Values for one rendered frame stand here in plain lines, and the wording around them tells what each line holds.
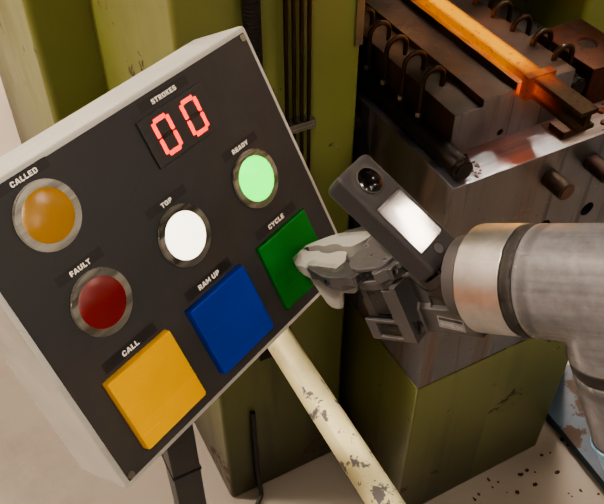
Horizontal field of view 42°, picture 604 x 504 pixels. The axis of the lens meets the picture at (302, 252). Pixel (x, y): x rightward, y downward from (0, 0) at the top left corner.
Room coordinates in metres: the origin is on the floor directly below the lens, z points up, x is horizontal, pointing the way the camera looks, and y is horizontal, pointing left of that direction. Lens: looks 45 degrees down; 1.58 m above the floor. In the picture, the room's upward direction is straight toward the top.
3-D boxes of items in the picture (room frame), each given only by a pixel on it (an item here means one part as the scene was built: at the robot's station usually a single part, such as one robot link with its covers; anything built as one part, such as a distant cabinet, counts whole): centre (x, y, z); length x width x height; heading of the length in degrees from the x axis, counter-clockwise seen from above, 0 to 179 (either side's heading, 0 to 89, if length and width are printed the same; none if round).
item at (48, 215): (0.46, 0.20, 1.16); 0.05 x 0.03 x 0.04; 118
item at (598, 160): (0.88, -0.42, 0.87); 0.04 x 0.03 x 0.03; 28
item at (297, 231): (0.57, 0.01, 1.00); 0.07 x 0.05 x 0.07; 143
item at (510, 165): (1.12, -0.23, 0.69); 0.56 x 0.38 x 0.45; 28
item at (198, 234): (0.51, 0.11, 1.09); 0.05 x 0.03 x 0.04; 118
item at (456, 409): (1.12, -0.23, 0.23); 0.56 x 0.38 x 0.47; 28
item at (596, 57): (1.04, -0.42, 0.95); 0.12 x 0.09 x 0.07; 28
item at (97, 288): (0.43, 0.17, 1.09); 0.05 x 0.03 x 0.04; 118
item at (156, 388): (0.41, 0.13, 1.01); 0.07 x 0.05 x 0.07; 143
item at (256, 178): (0.59, 0.04, 1.09); 0.05 x 0.03 x 0.04; 118
